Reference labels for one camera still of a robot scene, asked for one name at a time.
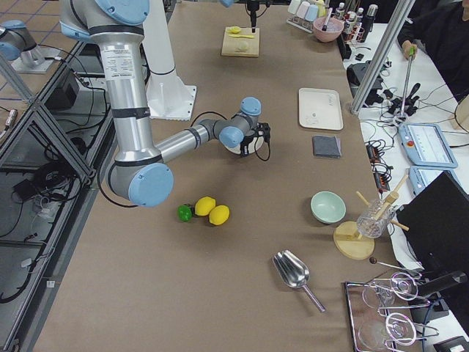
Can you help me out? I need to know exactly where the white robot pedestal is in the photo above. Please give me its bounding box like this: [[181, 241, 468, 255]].
[[143, 1, 196, 121]]

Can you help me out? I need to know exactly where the person hand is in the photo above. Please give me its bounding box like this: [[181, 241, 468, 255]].
[[401, 40, 418, 59]]

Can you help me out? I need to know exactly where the white dough ball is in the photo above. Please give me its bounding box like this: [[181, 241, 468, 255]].
[[237, 41, 249, 52]]

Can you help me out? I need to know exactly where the wire glass holder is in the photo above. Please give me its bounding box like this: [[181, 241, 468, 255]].
[[362, 272, 430, 317], [384, 312, 439, 351]]

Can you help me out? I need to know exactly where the pastel cup rack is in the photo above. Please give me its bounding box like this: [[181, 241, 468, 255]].
[[287, 0, 326, 32]]

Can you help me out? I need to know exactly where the yellow lemon right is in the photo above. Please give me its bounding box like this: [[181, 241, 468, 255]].
[[209, 205, 230, 226]]

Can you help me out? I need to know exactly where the black bottle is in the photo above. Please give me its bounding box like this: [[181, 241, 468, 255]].
[[360, 4, 378, 43]]

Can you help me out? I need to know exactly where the cream rectangular tray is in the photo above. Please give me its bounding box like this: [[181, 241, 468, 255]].
[[298, 88, 344, 131]]

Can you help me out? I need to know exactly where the wire glass holder upper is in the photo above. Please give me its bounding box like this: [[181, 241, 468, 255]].
[[362, 272, 430, 317]]

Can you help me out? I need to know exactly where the black monitor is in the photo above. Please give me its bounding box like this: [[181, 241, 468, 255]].
[[397, 172, 468, 274]]

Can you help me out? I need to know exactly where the blue teach pendant lower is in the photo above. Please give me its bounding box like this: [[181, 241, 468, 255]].
[[408, 166, 455, 196]]

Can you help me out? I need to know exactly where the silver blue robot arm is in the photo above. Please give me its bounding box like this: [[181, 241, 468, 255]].
[[59, 1, 262, 207]]

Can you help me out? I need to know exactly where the metal grabber stick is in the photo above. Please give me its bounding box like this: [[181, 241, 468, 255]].
[[396, 45, 416, 121]]

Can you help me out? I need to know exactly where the mint green bowl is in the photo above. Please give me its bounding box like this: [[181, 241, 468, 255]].
[[310, 191, 346, 224]]

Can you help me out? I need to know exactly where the yellow lemon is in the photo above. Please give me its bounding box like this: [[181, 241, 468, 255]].
[[209, 205, 230, 226], [194, 196, 216, 216]]

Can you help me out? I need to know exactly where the blue teach pendant upper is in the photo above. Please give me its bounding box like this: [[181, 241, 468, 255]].
[[398, 122, 458, 169]]

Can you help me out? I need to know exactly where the yellow lemon left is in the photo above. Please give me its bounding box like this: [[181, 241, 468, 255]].
[[194, 196, 216, 216]]

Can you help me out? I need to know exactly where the clear glass cup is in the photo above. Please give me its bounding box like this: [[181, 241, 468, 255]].
[[357, 199, 395, 238]]

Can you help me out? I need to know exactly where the wooden cup stand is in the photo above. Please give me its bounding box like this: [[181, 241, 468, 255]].
[[333, 172, 410, 260]]

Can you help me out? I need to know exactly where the wire glass holder lower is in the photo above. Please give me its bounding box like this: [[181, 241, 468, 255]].
[[384, 312, 439, 351]]

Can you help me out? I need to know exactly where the green pepper toy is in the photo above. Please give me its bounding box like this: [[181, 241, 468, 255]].
[[177, 204, 194, 222]]

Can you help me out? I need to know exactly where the aluminium frame post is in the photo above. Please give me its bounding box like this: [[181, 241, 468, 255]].
[[350, 0, 415, 116]]

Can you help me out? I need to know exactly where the mirror tray with glasses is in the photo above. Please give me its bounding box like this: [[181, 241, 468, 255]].
[[343, 282, 439, 351]]

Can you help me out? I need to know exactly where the white bun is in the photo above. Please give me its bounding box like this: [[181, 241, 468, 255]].
[[226, 137, 264, 157]]

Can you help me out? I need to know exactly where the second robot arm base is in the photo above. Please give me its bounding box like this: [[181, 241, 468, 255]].
[[1, 20, 61, 74]]

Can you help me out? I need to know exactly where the yellow lemon squeezer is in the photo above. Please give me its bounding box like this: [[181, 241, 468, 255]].
[[226, 26, 242, 34]]

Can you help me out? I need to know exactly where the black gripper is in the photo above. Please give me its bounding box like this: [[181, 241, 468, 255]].
[[240, 122, 270, 157], [245, 0, 260, 29]]

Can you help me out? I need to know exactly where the blue teach pendant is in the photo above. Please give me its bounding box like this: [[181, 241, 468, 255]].
[[398, 122, 458, 169], [408, 166, 455, 196]]

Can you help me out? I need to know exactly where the grey folded cloth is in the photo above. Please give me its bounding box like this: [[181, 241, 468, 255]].
[[312, 135, 341, 158]]

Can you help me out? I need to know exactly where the bamboo cutting board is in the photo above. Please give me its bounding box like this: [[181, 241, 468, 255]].
[[221, 27, 260, 58]]

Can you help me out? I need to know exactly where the pink mixing bowl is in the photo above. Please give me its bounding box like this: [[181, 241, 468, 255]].
[[313, 17, 344, 43]]

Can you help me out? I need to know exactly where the metal scoop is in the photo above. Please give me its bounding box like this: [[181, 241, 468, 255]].
[[273, 249, 326, 313]]

